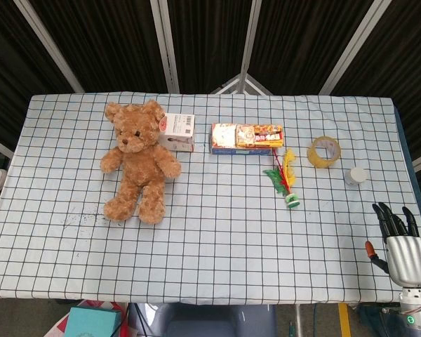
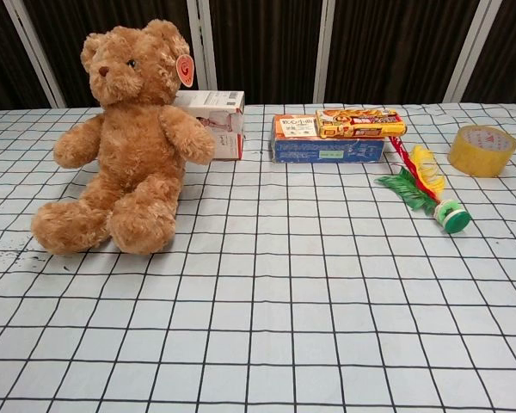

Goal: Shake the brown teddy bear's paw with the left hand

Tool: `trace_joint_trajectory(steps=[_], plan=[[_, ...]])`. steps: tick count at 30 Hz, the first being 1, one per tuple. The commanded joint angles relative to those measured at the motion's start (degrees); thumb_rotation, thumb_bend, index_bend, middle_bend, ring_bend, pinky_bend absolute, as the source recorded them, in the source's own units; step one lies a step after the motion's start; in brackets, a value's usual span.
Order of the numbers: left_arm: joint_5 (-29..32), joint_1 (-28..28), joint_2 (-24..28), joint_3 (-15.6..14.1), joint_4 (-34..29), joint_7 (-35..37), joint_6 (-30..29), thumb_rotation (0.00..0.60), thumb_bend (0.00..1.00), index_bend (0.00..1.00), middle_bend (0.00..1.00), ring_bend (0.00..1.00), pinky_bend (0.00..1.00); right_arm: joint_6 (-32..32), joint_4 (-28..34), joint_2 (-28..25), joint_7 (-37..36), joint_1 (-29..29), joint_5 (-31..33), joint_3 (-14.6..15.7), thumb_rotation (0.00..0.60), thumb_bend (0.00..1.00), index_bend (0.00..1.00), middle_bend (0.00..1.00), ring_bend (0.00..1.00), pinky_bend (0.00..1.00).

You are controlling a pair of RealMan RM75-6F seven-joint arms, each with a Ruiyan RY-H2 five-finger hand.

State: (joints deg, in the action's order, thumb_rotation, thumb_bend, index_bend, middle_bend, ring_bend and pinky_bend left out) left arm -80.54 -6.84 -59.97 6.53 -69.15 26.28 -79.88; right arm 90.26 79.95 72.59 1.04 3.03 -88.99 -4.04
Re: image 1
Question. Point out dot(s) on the yellow snack package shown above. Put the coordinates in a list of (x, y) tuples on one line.
[(259, 135)]

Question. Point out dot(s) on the feather shuttlecock with green base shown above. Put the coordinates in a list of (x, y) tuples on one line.
[(286, 175)]

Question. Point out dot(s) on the white metal frame post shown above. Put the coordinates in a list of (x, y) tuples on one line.
[(249, 38), (166, 45), (351, 45), (51, 49)]

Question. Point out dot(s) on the blue cardboard box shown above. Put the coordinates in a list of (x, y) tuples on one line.
[(222, 140)]

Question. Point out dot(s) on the blue grey chair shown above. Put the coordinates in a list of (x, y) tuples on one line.
[(214, 321)]

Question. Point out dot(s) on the clear yellowish tape roll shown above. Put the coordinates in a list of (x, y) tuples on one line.
[(315, 159)]

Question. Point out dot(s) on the small white capped bottle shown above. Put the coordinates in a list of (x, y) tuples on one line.
[(356, 176)]

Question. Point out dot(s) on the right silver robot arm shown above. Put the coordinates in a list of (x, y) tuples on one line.
[(417, 309)]

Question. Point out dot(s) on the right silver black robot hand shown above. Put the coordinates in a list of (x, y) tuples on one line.
[(405, 256)]

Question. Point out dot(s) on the brown teddy bear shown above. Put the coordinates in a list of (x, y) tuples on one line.
[(140, 165)]

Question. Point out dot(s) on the teal box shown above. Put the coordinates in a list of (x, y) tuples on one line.
[(91, 321)]

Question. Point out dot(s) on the white black checked tablecloth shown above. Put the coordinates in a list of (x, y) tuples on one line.
[(210, 228)]

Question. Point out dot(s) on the white triangular frame brace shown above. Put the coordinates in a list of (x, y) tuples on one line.
[(240, 84)]

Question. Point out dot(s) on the white cardboard box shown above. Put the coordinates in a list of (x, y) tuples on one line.
[(178, 135)]

